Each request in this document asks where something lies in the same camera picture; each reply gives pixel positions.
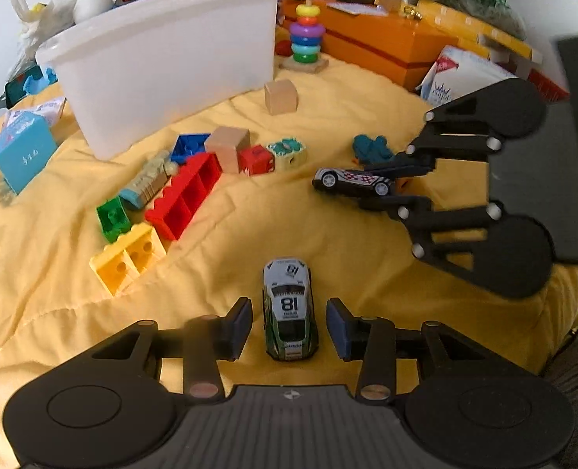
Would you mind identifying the red long toy brick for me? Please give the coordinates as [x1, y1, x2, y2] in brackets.
[144, 151, 223, 242]

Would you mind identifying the small red toy cube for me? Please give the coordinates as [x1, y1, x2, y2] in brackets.
[237, 144, 276, 177]

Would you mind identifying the green white toy car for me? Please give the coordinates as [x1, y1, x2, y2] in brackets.
[261, 255, 320, 362]

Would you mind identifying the beige cube teal pattern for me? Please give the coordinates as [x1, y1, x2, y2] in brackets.
[266, 137, 309, 173]

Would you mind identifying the dark green tissue pack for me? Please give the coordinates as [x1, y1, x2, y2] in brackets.
[0, 66, 60, 117]

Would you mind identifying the colourful ring stacker toy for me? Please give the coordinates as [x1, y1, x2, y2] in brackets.
[278, 0, 331, 75]

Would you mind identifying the large wooden block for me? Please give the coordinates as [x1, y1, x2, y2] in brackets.
[204, 126, 252, 175]

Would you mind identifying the blue square toy brick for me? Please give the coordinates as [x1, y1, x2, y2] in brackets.
[170, 133, 212, 167]

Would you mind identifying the teal toy crocodile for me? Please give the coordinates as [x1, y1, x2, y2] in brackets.
[351, 133, 396, 165]

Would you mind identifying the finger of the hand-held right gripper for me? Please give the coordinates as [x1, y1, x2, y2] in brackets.
[364, 97, 503, 181]
[359, 194, 505, 285]

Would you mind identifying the green toy brick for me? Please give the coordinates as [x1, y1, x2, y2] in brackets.
[96, 196, 134, 244]

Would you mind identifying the yellow flat box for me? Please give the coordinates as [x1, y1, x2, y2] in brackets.
[415, 0, 544, 66]

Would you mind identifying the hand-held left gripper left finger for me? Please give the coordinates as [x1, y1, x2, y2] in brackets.
[91, 296, 255, 404]

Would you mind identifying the white plastic bag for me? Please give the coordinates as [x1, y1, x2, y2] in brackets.
[8, 0, 92, 66]

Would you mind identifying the light blue box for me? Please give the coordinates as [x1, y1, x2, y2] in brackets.
[0, 109, 59, 196]

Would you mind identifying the small wooden cube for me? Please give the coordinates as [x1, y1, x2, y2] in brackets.
[262, 79, 300, 116]

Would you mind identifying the yellow blanket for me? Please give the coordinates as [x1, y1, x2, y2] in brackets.
[0, 51, 578, 469]

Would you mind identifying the white plastic bin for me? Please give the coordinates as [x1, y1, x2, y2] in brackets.
[34, 0, 281, 162]

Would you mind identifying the red flat box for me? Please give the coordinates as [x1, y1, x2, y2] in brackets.
[526, 66, 572, 104]

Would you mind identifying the orange box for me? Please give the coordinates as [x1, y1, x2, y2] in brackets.
[280, 0, 462, 93]

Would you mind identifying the beige toy figure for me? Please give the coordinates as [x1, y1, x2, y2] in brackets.
[118, 149, 181, 212]

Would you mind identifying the white tissue packet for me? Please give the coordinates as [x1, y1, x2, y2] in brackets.
[415, 44, 519, 107]

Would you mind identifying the white pink box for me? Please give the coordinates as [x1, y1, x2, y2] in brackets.
[2, 97, 68, 132]

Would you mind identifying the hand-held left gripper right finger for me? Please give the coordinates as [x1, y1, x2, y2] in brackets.
[325, 297, 491, 404]

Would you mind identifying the large yellow toy brick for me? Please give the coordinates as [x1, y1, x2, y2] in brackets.
[89, 222, 168, 297]

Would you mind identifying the silver checkered toy car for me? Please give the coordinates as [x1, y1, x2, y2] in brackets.
[311, 166, 398, 198]

